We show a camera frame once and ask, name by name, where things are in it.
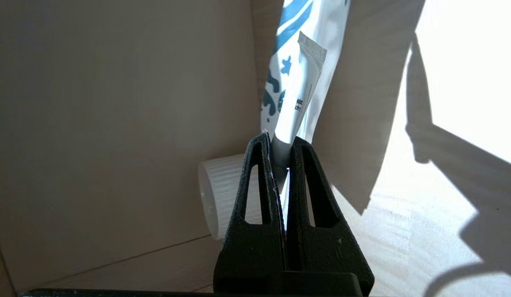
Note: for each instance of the white floral zipper pouch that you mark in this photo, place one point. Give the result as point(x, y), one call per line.
point(292, 24)

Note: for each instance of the white ribbed ceramic mug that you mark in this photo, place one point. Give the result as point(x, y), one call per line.
point(218, 194)

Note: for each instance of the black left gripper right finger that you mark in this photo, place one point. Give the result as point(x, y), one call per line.
point(325, 255)

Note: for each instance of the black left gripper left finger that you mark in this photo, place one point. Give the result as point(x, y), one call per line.
point(255, 255)

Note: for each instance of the light wood shelf desk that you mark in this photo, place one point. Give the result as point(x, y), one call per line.
point(115, 123)

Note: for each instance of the small white strip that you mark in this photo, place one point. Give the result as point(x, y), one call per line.
point(299, 90)

